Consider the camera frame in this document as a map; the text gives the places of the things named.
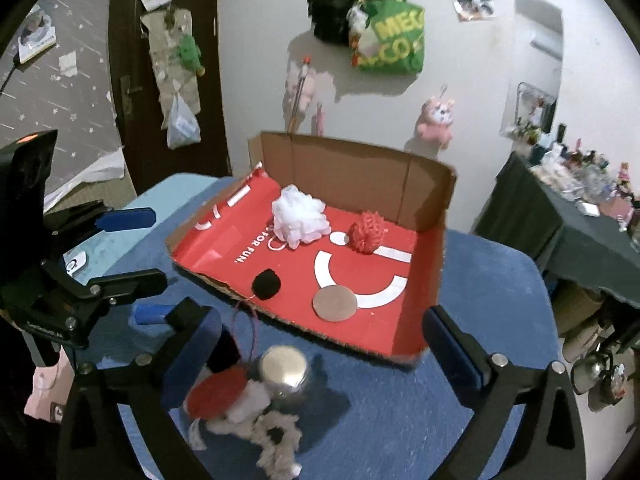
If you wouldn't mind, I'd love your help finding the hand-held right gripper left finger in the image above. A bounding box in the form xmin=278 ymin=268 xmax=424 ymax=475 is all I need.
xmin=59 ymin=297 xmax=222 ymax=480

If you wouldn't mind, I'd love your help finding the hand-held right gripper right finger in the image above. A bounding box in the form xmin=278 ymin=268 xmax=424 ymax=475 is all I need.
xmin=422 ymin=306 xmax=587 ymax=480

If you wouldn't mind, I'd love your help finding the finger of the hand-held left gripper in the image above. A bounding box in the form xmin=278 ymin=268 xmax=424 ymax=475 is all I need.
xmin=74 ymin=268 xmax=168 ymax=322
xmin=44 ymin=201 xmax=157 ymax=257

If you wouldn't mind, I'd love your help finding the dark red knitted hat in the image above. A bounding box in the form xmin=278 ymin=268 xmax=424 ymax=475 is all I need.
xmin=184 ymin=367 xmax=249 ymax=452

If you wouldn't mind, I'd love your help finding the black knitted scrunchie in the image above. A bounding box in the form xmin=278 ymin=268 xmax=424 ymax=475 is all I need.
xmin=251 ymin=269 xmax=282 ymax=302

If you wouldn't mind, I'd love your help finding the cream crochet scrunchie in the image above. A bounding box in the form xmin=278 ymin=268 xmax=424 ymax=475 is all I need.
xmin=250 ymin=410 xmax=303 ymax=478

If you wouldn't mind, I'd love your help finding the brown round pad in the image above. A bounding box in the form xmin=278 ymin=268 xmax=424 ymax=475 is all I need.
xmin=312 ymin=285 xmax=358 ymax=322

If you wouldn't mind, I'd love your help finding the orange red knitted scrunchie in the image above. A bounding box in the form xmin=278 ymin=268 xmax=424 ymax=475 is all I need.
xmin=348 ymin=211 xmax=388 ymax=256

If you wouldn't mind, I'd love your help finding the white mesh bath pouf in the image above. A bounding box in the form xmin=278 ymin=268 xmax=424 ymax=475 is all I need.
xmin=271 ymin=185 xmax=332 ymax=250

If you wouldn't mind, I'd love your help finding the cardboard box with red lining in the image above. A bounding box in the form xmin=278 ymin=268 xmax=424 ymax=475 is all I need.
xmin=166 ymin=131 xmax=457 ymax=368

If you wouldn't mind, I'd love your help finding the white small device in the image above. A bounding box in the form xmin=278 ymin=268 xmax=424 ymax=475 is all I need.
xmin=64 ymin=251 xmax=89 ymax=277

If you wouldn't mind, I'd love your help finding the light blue bed sheet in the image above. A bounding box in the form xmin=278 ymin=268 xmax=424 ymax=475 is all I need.
xmin=107 ymin=174 xmax=223 ymax=253

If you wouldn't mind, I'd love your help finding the white torn paper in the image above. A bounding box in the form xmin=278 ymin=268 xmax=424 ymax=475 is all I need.
xmin=42 ymin=147 xmax=126 ymax=211

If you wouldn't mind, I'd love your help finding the clear jar with lid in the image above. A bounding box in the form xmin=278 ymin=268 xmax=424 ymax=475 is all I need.
xmin=257 ymin=344 xmax=315 ymax=403

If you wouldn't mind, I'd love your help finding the clear plastic bag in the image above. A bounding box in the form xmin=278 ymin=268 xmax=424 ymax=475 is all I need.
xmin=166 ymin=92 xmax=202 ymax=150

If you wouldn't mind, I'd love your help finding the dark wooden door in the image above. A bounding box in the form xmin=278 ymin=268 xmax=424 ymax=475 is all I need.
xmin=109 ymin=0 xmax=231 ymax=196

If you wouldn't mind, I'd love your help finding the clutter under table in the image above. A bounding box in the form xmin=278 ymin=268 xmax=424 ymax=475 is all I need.
xmin=555 ymin=280 xmax=632 ymax=411

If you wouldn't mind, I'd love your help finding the table with dark green cloth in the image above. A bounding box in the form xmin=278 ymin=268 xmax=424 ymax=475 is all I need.
xmin=472 ymin=152 xmax=640 ymax=306

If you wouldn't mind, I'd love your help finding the hanging door organizer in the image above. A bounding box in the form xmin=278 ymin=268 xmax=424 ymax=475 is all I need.
xmin=141 ymin=7 xmax=203 ymax=121

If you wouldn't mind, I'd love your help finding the green plush toy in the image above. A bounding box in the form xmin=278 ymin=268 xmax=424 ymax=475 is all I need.
xmin=177 ymin=35 xmax=206 ymax=77

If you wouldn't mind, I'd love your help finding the stick with red cap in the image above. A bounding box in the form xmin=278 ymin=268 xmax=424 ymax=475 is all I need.
xmin=290 ymin=56 xmax=313 ymax=133

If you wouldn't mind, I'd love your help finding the pale pink plush toy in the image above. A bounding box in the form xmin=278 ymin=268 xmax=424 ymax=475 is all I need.
xmin=286 ymin=62 xmax=317 ymax=111

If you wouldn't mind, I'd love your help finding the clutter of bottles and cosmetics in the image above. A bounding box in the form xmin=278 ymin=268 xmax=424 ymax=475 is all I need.
xmin=505 ymin=125 xmax=640 ymax=241

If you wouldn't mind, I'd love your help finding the pink spotted plush toy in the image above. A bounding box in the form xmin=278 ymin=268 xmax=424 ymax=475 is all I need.
xmin=417 ymin=97 xmax=456 ymax=150

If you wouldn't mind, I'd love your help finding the black bag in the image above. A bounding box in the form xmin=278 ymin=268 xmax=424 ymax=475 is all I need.
xmin=306 ymin=0 xmax=363 ymax=43

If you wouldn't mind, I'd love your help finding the panda plush charm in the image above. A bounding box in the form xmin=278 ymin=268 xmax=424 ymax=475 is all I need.
xmin=347 ymin=4 xmax=371 ymax=36

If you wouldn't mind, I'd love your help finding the green tote bag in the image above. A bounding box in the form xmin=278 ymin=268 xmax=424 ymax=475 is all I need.
xmin=352 ymin=0 xmax=427 ymax=75

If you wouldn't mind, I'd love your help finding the thin red cord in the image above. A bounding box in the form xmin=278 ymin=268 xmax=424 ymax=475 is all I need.
xmin=234 ymin=296 xmax=261 ymax=361

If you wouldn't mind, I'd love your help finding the door handle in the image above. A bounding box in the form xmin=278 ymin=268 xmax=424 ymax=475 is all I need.
xmin=120 ymin=76 xmax=143 ymax=111

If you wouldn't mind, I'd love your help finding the wall photo card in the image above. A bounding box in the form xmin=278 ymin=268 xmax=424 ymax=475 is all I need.
xmin=17 ymin=12 xmax=57 ymax=64

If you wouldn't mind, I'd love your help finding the wall mirror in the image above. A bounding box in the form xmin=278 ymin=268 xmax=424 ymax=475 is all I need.
xmin=500 ymin=0 xmax=565 ymax=136

